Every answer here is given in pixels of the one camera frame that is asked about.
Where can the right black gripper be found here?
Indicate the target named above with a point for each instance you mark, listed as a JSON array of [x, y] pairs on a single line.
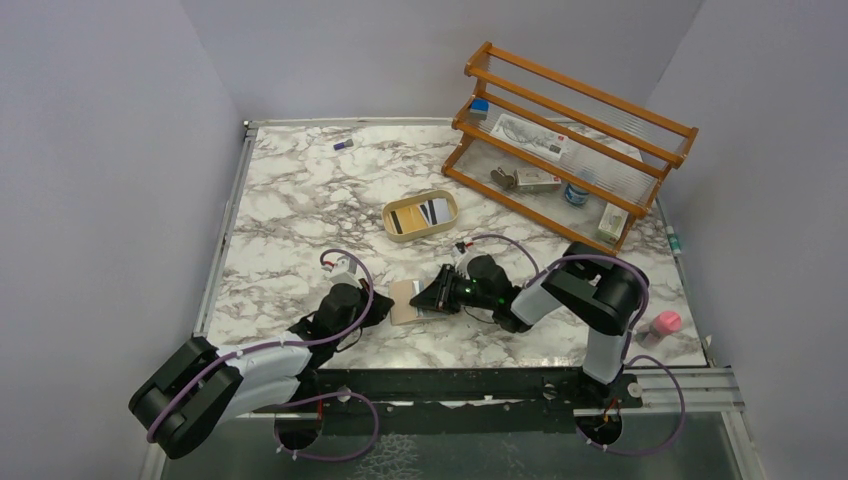
[[448, 291]]

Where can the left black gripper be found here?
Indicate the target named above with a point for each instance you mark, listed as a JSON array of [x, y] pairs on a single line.
[[370, 311]]

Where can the beige card holder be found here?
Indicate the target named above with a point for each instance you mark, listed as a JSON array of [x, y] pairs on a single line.
[[402, 313]]

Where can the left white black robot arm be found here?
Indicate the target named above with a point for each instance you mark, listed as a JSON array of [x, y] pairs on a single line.
[[201, 386]]

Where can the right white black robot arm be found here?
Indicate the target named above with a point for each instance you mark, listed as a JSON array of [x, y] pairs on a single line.
[[608, 294]]

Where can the yellow card with black stripe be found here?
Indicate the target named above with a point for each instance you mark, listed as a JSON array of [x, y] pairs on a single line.
[[407, 219]]

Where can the white card in tray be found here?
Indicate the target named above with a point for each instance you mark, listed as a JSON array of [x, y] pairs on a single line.
[[440, 211]]

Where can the grey card in tray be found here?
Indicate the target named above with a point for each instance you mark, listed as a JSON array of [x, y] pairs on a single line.
[[427, 210]]

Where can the beige oval tray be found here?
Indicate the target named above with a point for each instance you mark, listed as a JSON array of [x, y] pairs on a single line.
[[416, 200]]

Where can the metal binder clip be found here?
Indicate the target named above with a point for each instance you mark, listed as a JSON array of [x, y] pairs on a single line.
[[503, 179]]

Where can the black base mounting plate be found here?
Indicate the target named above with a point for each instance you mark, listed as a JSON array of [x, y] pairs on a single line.
[[361, 402]]

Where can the small grey box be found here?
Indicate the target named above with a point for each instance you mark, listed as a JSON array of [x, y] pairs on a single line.
[[534, 180]]

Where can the blue white small jar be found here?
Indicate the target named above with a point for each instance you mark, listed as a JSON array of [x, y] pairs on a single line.
[[575, 195]]

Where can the clear printed packet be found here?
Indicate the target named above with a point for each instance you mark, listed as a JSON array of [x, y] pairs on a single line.
[[529, 137]]

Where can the green white small box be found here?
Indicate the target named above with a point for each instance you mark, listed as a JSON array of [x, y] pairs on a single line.
[[612, 223]]

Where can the blue grey eraser block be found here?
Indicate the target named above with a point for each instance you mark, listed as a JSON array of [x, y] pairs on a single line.
[[478, 109]]

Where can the orange wooden shelf rack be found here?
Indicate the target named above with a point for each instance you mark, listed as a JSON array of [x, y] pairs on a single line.
[[620, 152]]

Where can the pink round cap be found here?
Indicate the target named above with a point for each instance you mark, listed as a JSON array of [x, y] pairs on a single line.
[[651, 334]]

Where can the green white tube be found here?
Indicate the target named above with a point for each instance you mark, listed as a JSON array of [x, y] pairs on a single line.
[[673, 240]]

